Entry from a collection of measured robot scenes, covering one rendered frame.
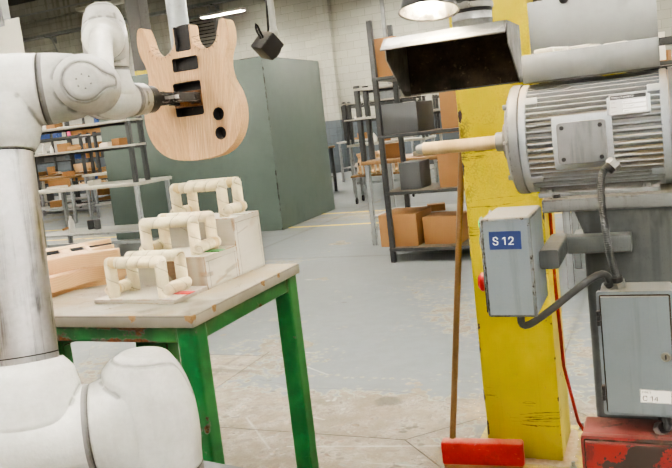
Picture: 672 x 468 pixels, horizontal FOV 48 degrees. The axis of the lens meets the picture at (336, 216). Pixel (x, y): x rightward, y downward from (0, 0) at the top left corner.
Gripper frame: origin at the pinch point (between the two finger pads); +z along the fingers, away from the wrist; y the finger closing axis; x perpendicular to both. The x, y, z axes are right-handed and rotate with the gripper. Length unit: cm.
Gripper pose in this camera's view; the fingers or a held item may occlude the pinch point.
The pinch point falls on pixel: (187, 98)
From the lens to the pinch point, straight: 229.9
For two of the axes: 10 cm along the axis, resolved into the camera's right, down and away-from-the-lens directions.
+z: 4.2, -1.5, 8.9
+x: -1.1, -9.9, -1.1
